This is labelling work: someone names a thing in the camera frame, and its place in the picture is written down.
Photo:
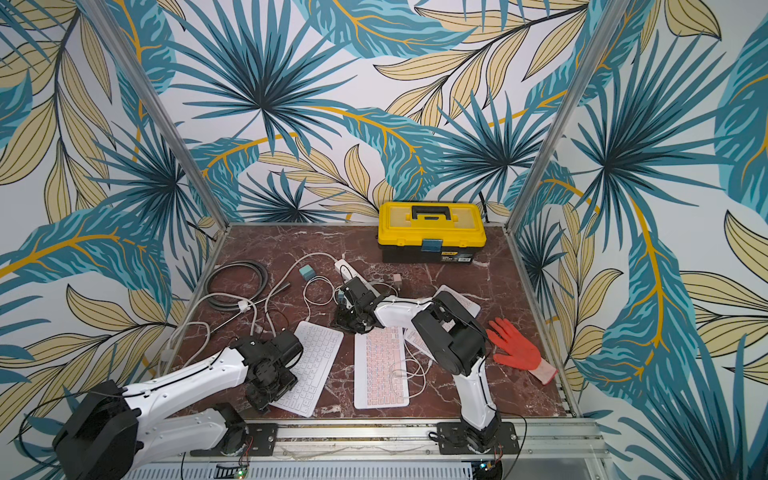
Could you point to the white power strip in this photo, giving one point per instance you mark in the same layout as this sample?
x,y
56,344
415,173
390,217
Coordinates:
x,y
347,272

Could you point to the teal charger plug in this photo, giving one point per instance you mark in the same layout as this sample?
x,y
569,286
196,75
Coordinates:
x,y
307,273

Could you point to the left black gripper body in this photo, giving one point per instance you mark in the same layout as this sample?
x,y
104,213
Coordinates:
x,y
275,387

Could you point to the aluminium front rail frame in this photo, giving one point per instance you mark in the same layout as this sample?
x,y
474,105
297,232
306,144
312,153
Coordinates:
x,y
362,439

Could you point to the red work glove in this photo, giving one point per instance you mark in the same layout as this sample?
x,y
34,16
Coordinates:
x,y
517,352

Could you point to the pink keyboard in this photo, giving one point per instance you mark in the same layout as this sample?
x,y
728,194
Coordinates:
x,y
445,329
380,375

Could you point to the white wireless keyboard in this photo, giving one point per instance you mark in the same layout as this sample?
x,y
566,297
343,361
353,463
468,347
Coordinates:
x,y
320,348

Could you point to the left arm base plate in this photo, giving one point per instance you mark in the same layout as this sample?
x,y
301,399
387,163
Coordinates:
x,y
253,439

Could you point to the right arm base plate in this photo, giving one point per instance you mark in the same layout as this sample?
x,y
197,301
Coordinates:
x,y
458,438

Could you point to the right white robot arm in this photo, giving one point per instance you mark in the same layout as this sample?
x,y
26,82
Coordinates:
x,y
477,408

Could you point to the yellow black toolbox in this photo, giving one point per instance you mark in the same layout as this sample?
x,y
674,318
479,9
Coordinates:
x,y
428,232

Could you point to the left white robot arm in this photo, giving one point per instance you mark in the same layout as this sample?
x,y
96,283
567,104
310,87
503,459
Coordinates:
x,y
115,430

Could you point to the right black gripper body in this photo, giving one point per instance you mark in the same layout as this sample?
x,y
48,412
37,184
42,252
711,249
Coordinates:
x,y
349,311

